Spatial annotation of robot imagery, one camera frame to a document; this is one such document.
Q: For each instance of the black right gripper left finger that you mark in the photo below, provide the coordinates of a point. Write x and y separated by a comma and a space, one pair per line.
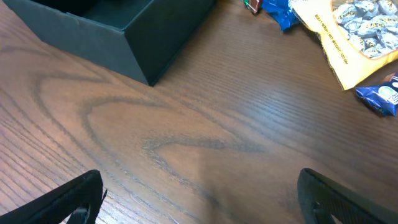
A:
77, 201

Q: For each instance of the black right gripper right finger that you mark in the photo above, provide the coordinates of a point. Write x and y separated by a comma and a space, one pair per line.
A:
323, 200

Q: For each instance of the yellow Hacks candy bag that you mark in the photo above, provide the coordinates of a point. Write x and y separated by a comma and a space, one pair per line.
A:
358, 36

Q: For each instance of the dark green gift box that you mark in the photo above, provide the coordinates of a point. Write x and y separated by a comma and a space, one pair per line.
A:
136, 38

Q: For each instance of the blue Oreo cookie pack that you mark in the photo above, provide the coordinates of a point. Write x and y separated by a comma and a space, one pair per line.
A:
281, 11

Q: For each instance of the purple Dairy Milk bar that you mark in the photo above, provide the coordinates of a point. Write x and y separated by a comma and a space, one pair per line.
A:
382, 97

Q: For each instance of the red green chocolate bar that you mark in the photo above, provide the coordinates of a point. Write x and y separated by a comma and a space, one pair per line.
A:
253, 5

